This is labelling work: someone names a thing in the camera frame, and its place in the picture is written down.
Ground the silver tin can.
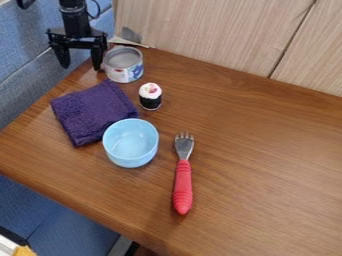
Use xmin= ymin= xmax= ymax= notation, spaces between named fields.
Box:
xmin=102 ymin=45 xmax=146 ymax=84

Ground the toy sushi roll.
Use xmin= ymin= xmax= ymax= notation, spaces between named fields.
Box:
xmin=137 ymin=82 xmax=165 ymax=112

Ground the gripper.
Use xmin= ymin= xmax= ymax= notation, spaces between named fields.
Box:
xmin=45 ymin=27 xmax=110 ymax=72

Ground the light blue bowl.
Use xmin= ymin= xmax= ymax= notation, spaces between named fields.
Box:
xmin=101 ymin=117 xmax=161 ymax=169

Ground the red handled fork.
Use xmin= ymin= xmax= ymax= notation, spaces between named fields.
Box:
xmin=171 ymin=131 xmax=197 ymax=216

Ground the purple cloth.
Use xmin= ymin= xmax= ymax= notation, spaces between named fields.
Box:
xmin=49 ymin=78 xmax=141 ymax=148

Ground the wooden board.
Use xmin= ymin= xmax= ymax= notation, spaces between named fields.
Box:
xmin=106 ymin=0 xmax=342 ymax=98

